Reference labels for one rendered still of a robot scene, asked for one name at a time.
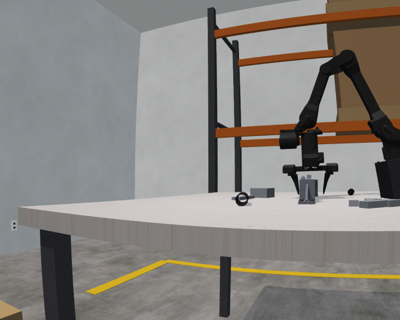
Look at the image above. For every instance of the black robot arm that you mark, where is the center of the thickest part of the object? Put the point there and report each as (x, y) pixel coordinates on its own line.
(379, 123)

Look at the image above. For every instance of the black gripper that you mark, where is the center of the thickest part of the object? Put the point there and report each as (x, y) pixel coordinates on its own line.
(292, 169)

